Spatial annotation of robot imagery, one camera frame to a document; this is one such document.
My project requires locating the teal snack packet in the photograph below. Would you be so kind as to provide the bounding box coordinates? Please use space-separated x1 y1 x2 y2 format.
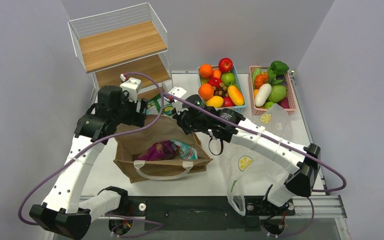
170 139 198 160

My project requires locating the purple snack packet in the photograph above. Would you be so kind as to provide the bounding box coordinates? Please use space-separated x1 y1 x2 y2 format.
136 140 177 161

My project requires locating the brown jute tote bag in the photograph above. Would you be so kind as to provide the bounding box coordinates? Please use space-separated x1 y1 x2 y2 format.
113 115 212 183

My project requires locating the yellow orange mango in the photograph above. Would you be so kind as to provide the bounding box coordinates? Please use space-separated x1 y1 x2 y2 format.
227 85 245 106

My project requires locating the clear plastic lemon-print bag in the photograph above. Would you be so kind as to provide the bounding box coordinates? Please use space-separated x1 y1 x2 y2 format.
225 103 293 216

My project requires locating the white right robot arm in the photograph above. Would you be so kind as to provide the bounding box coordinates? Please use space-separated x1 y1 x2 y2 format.
165 91 320 215

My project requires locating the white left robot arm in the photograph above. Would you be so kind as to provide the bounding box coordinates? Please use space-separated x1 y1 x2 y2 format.
29 83 147 240

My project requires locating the yellow lemon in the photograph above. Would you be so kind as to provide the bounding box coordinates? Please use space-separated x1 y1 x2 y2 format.
205 95 224 109

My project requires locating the green snack packet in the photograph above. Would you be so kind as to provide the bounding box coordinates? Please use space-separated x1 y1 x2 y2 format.
146 94 174 117

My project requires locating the orange fruit front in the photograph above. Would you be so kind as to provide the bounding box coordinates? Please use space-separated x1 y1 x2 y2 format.
198 83 214 101

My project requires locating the orange fruit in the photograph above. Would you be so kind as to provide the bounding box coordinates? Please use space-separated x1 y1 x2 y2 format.
198 63 214 79
198 83 214 101

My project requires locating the blue plastic fruit basket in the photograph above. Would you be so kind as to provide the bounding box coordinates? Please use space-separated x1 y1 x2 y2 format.
199 65 247 114

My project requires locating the red bell pepper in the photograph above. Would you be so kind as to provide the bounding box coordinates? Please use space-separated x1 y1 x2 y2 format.
207 77 223 90

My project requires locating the orange fruit back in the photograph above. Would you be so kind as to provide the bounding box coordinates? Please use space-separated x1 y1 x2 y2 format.
198 63 214 79

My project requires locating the green apple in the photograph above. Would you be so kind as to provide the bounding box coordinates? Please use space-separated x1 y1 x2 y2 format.
220 72 236 87

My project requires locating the pink plastic vegetable basket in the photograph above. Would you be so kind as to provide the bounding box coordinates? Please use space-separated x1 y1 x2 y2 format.
247 65 298 116

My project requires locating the red apple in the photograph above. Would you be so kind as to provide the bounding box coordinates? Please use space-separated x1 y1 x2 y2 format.
218 57 233 73

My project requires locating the white eggplant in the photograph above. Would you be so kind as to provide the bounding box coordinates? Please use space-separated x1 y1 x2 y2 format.
254 83 272 107

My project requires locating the orange pumpkin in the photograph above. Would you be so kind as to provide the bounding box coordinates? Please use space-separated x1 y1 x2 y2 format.
253 73 269 90

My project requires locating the green cabbage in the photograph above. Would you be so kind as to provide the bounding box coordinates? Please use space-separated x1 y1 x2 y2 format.
268 84 287 103

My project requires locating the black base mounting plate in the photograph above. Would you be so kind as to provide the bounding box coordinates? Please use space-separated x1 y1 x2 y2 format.
110 196 296 232

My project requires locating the green bell pepper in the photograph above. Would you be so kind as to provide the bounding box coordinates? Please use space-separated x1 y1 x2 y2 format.
270 60 290 76

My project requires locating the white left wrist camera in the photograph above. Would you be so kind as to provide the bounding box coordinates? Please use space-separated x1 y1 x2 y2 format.
119 74 142 103

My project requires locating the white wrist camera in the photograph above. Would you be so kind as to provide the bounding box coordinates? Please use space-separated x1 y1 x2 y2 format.
119 74 142 103
165 86 187 113

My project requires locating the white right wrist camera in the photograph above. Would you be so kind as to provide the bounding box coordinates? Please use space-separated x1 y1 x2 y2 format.
165 86 187 113

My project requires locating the white wire wooden shelf rack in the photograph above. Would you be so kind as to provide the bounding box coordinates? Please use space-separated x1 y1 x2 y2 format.
68 2 173 103

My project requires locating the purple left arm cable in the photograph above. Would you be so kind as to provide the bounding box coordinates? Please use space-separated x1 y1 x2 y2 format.
17 72 165 227

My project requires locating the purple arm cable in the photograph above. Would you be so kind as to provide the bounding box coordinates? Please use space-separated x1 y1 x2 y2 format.
17 72 165 227
162 92 348 194

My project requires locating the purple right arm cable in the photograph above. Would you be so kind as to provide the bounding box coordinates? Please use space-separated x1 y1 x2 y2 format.
162 92 348 194

